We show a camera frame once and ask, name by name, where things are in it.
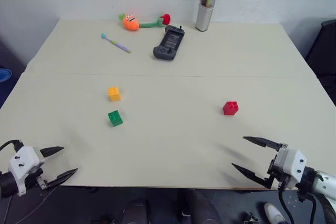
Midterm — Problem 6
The silver toothbrush travel case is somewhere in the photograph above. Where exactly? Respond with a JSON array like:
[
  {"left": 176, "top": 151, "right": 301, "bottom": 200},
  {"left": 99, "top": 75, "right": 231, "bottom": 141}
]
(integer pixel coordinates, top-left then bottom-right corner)
[{"left": 194, "top": 0, "right": 221, "bottom": 33}]

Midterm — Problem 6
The blue round object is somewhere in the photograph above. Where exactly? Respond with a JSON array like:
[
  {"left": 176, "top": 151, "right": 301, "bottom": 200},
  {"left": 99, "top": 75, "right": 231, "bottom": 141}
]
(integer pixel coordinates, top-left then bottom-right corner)
[{"left": 0, "top": 68, "right": 13, "bottom": 83}]

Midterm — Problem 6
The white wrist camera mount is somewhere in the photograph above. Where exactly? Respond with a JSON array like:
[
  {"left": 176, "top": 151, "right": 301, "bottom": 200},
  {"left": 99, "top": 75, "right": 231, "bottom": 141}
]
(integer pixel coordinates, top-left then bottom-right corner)
[
  {"left": 272, "top": 148, "right": 307, "bottom": 190},
  {"left": 8, "top": 146, "right": 46, "bottom": 197}
]

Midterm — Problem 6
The red toy block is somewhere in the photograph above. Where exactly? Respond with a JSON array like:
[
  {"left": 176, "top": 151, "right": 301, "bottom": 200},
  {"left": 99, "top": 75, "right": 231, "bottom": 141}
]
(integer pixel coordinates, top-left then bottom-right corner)
[{"left": 222, "top": 100, "right": 239, "bottom": 116}]

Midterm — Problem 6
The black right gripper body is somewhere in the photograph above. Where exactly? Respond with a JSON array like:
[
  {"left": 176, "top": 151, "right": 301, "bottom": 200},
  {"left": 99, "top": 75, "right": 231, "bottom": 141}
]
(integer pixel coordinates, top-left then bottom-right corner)
[{"left": 267, "top": 152, "right": 290, "bottom": 190}]

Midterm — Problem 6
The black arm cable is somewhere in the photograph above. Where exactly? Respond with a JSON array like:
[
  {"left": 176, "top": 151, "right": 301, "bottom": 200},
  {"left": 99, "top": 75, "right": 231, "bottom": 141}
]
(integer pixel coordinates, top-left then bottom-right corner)
[
  {"left": 277, "top": 186, "right": 317, "bottom": 224},
  {"left": 0, "top": 140, "right": 24, "bottom": 153}
]

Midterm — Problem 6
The yellow toy block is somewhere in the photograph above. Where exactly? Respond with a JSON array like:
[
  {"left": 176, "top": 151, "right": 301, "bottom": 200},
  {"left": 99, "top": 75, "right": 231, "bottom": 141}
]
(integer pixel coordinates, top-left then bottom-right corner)
[{"left": 108, "top": 86, "right": 122, "bottom": 102}]

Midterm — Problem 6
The thin grey wire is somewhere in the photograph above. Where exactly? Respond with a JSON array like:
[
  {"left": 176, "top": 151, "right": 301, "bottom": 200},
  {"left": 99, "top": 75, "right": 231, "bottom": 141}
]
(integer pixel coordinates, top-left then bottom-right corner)
[{"left": 6, "top": 191, "right": 55, "bottom": 224}]

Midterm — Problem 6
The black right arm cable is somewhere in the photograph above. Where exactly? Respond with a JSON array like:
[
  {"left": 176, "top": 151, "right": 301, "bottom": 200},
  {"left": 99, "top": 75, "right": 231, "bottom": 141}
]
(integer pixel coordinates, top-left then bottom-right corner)
[{"left": 277, "top": 186, "right": 317, "bottom": 224}]

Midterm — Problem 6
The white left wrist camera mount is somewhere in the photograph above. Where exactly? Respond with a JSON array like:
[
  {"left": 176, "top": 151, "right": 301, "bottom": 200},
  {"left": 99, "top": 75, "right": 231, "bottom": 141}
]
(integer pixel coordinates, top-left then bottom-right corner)
[{"left": 8, "top": 146, "right": 46, "bottom": 197}]

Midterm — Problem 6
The green toy block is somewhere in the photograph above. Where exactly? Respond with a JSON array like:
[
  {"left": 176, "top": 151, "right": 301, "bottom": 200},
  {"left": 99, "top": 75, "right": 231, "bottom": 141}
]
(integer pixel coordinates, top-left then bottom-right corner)
[{"left": 107, "top": 109, "right": 124, "bottom": 127}]

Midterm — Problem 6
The orange carrot plush toy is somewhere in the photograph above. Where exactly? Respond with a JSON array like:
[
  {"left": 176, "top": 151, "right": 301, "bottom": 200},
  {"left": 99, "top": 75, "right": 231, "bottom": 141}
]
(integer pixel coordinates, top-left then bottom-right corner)
[{"left": 117, "top": 12, "right": 140, "bottom": 31}]

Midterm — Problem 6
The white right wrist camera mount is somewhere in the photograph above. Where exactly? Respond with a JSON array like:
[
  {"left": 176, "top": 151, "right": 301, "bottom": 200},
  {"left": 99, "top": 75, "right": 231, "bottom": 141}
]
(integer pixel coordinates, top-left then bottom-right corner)
[{"left": 272, "top": 148, "right": 307, "bottom": 190}]

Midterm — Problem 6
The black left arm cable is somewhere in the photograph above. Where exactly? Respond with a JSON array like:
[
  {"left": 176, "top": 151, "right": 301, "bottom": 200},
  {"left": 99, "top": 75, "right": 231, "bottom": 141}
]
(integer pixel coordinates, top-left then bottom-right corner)
[{"left": 0, "top": 140, "right": 24, "bottom": 153}]

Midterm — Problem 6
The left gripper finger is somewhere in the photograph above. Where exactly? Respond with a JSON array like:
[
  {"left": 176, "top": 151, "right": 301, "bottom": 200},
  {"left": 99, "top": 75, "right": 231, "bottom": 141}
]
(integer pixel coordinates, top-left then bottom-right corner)
[
  {"left": 45, "top": 167, "right": 79, "bottom": 190},
  {"left": 39, "top": 146, "right": 65, "bottom": 158}
]

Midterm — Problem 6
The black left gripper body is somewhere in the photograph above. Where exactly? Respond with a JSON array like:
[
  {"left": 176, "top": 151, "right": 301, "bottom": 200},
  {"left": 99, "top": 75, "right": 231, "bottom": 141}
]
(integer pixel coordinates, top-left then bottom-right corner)
[{"left": 25, "top": 167, "right": 50, "bottom": 190}]

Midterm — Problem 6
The red plush with green stem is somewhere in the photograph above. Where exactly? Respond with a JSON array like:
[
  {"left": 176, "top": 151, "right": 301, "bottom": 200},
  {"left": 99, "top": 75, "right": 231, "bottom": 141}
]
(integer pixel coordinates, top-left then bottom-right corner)
[{"left": 138, "top": 13, "right": 172, "bottom": 29}]

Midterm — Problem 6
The purple toothbrush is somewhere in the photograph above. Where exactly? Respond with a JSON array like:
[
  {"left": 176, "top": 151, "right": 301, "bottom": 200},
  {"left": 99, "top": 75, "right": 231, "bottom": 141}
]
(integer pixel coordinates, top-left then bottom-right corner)
[{"left": 101, "top": 33, "right": 132, "bottom": 54}]

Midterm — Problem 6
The black chair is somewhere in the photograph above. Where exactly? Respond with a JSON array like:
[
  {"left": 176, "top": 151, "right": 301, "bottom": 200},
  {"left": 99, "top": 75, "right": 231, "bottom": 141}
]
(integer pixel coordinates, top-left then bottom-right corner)
[{"left": 303, "top": 19, "right": 336, "bottom": 99}]

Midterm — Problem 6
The white shoe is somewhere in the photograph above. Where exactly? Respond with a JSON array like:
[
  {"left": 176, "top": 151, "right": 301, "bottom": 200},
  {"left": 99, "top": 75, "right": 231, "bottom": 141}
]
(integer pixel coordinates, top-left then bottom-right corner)
[{"left": 263, "top": 202, "right": 290, "bottom": 224}]

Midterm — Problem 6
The grey handheld game controller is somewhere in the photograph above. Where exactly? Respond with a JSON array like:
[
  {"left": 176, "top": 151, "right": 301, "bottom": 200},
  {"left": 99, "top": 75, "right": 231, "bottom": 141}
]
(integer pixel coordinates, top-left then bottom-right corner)
[{"left": 153, "top": 24, "right": 186, "bottom": 61}]

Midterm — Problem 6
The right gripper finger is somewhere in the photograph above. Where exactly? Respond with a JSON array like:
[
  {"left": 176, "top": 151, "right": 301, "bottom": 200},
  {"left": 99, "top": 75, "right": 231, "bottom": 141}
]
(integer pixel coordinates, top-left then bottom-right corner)
[
  {"left": 242, "top": 136, "right": 288, "bottom": 153},
  {"left": 231, "top": 162, "right": 274, "bottom": 190}
]

